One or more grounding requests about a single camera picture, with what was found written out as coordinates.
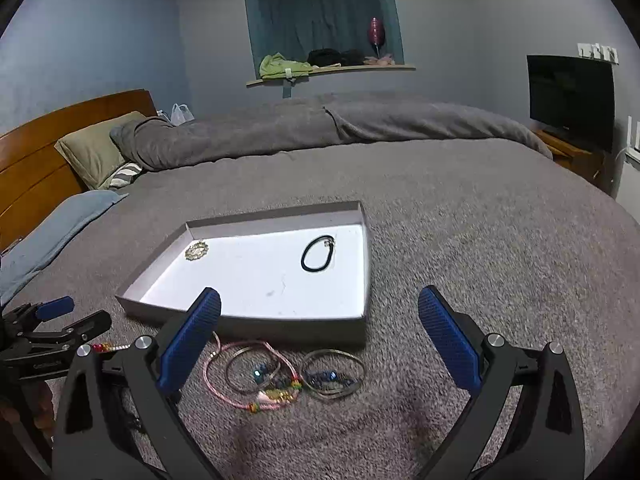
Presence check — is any pink cord bracelet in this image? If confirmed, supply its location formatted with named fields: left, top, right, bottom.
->
left=203, top=331, right=304, bottom=414

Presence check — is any person's left hand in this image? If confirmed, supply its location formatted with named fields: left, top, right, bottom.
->
left=0, top=381, right=57, bottom=443

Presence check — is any light blue towel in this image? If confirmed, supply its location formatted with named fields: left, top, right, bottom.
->
left=1, top=190, right=128, bottom=307

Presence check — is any wooden headboard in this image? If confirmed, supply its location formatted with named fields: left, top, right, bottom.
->
left=0, top=89, right=155, bottom=249

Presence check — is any striped pillow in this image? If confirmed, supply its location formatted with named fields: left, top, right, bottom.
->
left=106, top=162, right=143, bottom=190

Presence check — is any olive green pillow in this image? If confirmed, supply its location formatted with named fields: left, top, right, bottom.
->
left=54, top=110, right=145, bottom=190

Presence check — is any grey bed blanket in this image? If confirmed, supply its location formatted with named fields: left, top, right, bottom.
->
left=14, top=140, right=639, bottom=479

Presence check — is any grey cardboard tray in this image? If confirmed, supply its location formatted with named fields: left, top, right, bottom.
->
left=115, top=202, right=371, bottom=348

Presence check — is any white plastic bag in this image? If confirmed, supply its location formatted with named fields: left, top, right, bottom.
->
left=156, top=103, right=195, bottom=126

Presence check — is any white cabinet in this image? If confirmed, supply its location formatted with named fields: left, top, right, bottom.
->
left=616, top=148, right=640, bottom=220

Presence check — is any wooden tv stand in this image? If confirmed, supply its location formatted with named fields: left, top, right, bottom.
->
left=533, top=129, right=606, bottom=191

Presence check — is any green cloth on sill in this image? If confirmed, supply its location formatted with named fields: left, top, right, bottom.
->
left=259, top=53, right=312, bottom=80

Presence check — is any black television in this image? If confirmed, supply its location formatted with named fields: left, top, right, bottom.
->
left=527, top=54, right=615, bottom=152

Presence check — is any rolled grey duvet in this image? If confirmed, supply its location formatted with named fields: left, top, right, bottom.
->
left=110, top=91, right=551, bottom=171

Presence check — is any black cloth on sill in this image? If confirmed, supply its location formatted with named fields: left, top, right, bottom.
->
left=307, top=49, right=364, bottom=67

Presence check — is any teal window curtain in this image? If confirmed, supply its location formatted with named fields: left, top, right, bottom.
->
left=245, top=0, right=405, bottom=74

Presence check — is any wooden window sill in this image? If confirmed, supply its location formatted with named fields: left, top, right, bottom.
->
left=245, top=64, right=417, bottom=88

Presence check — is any gold filigree bracelet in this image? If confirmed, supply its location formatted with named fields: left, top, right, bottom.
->
left=183, top=239, right=210, bottom=262

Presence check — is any black hair tie bracelet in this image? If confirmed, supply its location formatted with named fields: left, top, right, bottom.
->
left=299, top=234, right=336, bottom=274

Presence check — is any white wall switch panel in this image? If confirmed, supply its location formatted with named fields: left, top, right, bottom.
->
left=577, top=44, right=620, bottom=65

